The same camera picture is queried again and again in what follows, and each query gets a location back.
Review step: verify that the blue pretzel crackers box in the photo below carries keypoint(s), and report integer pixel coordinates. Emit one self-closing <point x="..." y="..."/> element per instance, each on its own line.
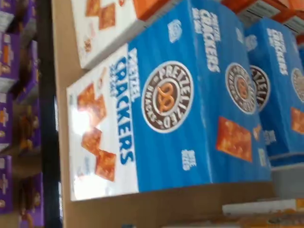
<point x="280" y="133"/>
<point x="166" y="142"/>

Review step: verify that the orange pretzel crackers box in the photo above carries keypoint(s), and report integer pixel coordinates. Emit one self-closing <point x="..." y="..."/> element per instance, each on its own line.
<point x="107" y="42"/>
<point x="251" y="8"/>
<point x="294" y="21"/>

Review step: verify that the yellow white pretzel crackers box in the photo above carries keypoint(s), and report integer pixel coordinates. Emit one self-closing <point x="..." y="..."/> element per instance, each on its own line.
<point x="256" y="206"/>

